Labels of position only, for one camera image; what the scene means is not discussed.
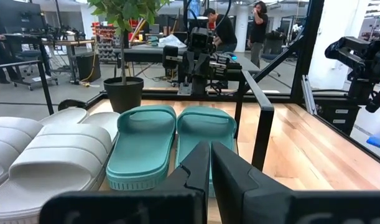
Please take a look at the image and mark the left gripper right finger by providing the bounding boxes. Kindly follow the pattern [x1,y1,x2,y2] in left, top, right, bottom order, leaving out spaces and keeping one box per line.
[211,142,293,224]

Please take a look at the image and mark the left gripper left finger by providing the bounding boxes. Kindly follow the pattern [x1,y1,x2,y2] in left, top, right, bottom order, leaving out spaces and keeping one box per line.
[154,141,211,224]

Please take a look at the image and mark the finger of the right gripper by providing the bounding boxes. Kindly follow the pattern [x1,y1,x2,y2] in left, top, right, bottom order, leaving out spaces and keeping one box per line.
[185,62,197,78]
[201,62,213,78]

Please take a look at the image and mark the teal round object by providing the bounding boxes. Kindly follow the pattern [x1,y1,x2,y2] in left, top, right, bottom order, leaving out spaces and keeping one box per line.
[174,105,238,198]

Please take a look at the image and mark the teal foam slide sandal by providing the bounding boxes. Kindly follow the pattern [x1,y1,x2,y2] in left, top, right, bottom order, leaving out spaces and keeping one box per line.
[105,104,178,192]

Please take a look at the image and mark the white plastic bag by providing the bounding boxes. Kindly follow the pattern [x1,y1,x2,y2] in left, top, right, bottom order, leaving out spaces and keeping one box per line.
[157,33,188,49]

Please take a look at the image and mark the person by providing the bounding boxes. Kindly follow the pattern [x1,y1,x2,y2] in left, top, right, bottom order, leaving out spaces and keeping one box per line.
[203,7,238,54]
[247,0,269,68]
[0,18,20,85]

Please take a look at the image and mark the grey desk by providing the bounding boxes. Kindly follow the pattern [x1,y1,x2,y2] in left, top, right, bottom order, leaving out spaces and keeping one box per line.
[113,43,262,82]

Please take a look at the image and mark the green potted plant black pot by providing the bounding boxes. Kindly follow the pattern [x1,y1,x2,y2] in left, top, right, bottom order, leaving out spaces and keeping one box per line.
[86,0,171,114]

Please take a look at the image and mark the red white parts rack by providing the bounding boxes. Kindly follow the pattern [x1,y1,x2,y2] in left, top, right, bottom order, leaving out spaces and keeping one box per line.
[91,21,124,63]

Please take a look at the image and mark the black box white labels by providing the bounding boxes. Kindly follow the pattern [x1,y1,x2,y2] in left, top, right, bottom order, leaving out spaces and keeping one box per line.
[313,98,362,137]

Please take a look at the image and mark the wooden workbench metal legs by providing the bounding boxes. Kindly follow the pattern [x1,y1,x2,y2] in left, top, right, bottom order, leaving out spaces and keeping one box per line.
[2,32,96,91]

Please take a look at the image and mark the blue object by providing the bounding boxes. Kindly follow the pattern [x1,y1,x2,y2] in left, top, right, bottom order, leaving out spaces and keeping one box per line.
[366,128,380,152]

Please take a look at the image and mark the black desk monitor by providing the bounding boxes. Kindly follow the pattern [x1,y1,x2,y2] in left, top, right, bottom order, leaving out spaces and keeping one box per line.
[0,0,48,34]

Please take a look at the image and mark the yellow floor cable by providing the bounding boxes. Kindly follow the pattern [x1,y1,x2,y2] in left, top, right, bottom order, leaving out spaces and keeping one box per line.
[79,40,101,88]

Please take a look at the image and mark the black articulated equipment mount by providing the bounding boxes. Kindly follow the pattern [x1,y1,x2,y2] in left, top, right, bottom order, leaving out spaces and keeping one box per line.
[324,32,380,113]

